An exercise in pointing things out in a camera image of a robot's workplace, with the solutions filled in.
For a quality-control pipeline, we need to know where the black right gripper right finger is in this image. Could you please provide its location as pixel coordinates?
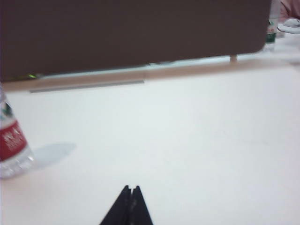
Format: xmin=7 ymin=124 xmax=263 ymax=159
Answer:
xmin=129 ymin=185 xmax=154 ymax=225

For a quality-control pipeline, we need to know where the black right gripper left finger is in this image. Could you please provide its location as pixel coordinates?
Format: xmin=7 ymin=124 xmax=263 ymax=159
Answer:
xmin=99 ymin=185 xmax=133 ymax=225

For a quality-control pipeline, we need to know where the brown desk divider panel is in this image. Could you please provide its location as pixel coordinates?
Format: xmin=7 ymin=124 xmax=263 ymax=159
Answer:
xmin=0 ymin=0 xmax=273 ymax=83

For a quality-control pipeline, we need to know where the green-label plastic bottle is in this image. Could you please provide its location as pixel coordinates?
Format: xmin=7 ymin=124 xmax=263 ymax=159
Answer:
xmin=264 ymin=0 xmax=285 ymax=51

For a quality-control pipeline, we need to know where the clear red-label water bottle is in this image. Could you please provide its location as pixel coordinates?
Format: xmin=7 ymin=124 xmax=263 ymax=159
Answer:
xmin=0 ymin=87 xmax=35 ymax=180

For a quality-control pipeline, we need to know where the white rounded object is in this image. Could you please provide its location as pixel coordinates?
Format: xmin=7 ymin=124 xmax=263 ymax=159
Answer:
xmin=277 ymin=18 xmax=300 ymax=34

